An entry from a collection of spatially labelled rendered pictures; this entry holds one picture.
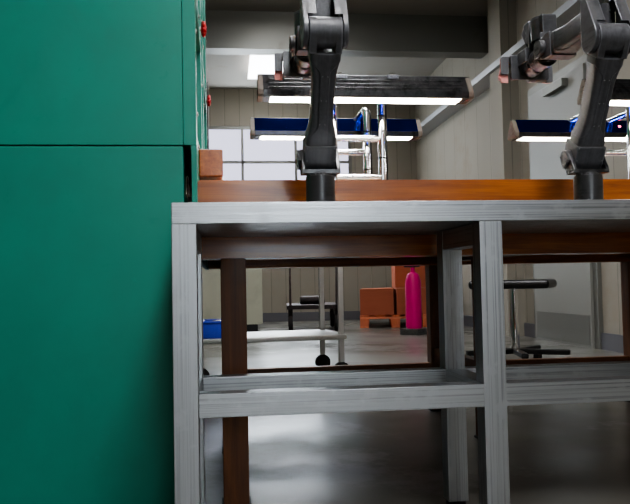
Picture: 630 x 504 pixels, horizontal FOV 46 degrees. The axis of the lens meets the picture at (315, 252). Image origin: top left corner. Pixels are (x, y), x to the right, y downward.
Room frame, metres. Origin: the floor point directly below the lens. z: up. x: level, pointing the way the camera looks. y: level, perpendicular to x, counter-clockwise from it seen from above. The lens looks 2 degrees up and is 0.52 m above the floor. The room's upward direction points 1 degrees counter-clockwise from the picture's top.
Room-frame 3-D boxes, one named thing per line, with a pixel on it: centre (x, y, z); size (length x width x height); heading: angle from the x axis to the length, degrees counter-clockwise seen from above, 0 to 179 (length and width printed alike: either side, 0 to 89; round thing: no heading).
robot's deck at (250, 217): (1.87, -0.28, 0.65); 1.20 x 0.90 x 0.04; 97
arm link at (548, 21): (1.83, -0.58, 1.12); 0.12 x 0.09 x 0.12; 7
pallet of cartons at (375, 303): (8.99, -0.93, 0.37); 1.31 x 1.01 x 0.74; 7
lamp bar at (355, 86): (2.13, -0.15, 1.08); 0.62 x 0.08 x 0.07; 97
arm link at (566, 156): (1.67, -0.61, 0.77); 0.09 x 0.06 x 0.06; 97
